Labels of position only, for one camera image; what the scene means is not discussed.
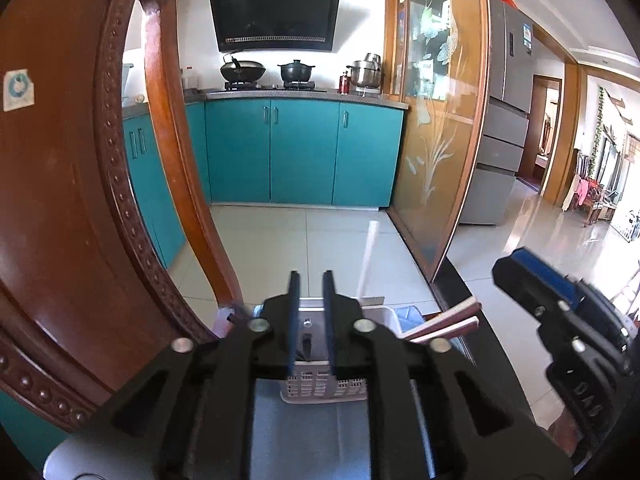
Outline black cooking pot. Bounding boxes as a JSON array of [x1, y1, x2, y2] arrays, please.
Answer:
[[280, 60, 314, 90]]

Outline carved wooden chair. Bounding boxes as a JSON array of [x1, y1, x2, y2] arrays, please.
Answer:
[[1, 0, 242, 432]]

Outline beige chopstick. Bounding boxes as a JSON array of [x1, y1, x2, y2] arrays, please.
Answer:
[[410, 316, 480, 344]]

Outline wooden doorway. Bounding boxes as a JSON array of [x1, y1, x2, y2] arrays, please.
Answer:
[[516, 75, 562, 194]]

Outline stainless steel stockpot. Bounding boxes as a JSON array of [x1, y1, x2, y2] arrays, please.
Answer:
[[347, 53, 383, 96]]

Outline red thermos bottle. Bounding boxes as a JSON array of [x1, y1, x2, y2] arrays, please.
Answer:
[[338, 70, 350, 94]]

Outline silver refrigerator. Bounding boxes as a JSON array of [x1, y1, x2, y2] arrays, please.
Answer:
[[459, 0, 535, 226]]

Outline cream patterned chopstick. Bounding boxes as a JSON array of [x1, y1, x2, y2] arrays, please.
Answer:
[[356, 220, 380, 300]]

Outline dark red chopstick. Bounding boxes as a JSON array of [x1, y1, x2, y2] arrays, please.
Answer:
[[401, 297, 482, 340]]

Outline black wok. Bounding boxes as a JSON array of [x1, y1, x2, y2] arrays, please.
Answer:
[[219, 55, 266, 90]]

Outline blue striped cloth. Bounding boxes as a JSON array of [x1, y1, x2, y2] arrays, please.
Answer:
[[246, 303, 442, 480]]

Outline distant wooden chairs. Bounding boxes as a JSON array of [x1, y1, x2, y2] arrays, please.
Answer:
[[561, 148, 628, 226]]

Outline wood framed glass sliding door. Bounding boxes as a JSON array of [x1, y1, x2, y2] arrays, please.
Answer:
[[383, 0, 490, 281]]

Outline black chopstick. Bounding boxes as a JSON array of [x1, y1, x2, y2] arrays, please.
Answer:
[[295, 333, 312, 362]]

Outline black range hood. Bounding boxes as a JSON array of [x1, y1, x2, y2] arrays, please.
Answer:
[[209, 0, 340, 53]]

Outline grey plastic utensil basket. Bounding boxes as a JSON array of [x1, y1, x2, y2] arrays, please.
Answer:
[[252, 296, 476, 406]]

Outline teal lower kitchen cabinets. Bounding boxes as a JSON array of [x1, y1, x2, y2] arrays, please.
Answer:
[[121, 96, 406, 271]]

